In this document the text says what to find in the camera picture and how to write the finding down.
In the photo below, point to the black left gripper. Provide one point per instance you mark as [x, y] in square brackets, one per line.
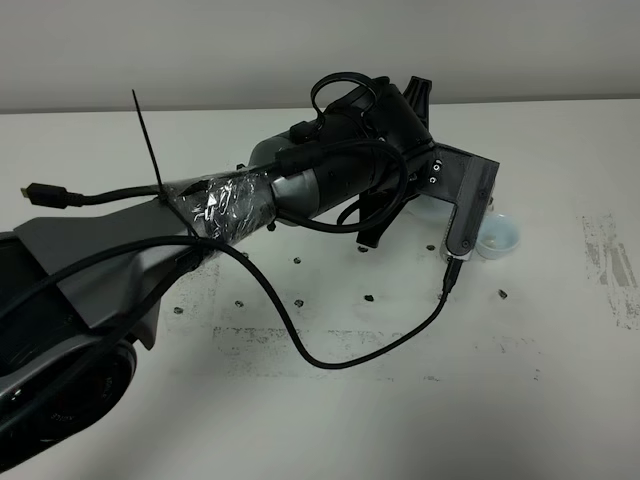
[399, 120]

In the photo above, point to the pale blue porcelain teapot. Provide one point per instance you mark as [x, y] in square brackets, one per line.
[430, 209]

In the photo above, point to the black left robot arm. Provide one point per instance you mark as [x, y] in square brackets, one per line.
[77, 294]

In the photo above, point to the pale blue teacup far right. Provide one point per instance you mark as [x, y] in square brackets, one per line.
[498, 236]

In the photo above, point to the black zip tie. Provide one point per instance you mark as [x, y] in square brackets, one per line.
[147, 140]

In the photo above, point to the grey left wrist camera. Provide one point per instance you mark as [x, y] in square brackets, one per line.
[466, 181]

